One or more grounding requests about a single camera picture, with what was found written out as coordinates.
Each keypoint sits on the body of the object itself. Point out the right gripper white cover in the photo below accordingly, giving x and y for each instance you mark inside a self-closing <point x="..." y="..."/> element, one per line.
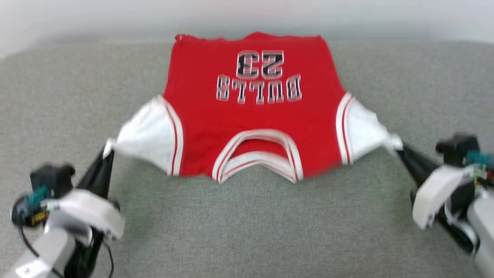
<point x="436" y="197"/>

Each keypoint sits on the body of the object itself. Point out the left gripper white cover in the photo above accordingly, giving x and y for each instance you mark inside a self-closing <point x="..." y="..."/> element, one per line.
<point x="88" y="212"/>

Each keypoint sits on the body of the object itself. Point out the red and white basketball jersey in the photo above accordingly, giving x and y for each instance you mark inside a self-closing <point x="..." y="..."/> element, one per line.
<point x="251" y="123"/>

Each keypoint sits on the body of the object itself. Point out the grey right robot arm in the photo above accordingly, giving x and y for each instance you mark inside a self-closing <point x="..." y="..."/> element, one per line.
<point x="484" y="231"/>

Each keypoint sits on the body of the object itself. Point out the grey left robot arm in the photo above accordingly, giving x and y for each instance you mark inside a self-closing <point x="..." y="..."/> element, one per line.
<point x="42" y="253"/>

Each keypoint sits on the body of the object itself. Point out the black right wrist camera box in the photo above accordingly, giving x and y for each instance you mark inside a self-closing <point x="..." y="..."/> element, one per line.
<point x="457" y="148"/>

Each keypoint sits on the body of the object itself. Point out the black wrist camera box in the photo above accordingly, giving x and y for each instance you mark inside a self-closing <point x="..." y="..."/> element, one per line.
<point x="457" y="148"/>
<point x="50" y="177"/>

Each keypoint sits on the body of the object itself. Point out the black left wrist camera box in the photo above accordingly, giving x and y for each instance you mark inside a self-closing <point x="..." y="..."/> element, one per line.
<point x="50" y="177"/>

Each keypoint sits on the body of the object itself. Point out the teal right camera connector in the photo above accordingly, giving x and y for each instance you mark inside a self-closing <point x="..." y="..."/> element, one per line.
<point x="478" y="158"/>

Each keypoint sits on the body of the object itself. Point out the teal camera connector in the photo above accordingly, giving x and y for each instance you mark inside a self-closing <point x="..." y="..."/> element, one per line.
<point x="36" y="195"/>
<point x="478" y="158"/>

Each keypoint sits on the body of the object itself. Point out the teal left camera connector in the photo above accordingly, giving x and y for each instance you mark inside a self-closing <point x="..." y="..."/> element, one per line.
<point x="36" y="195"/>

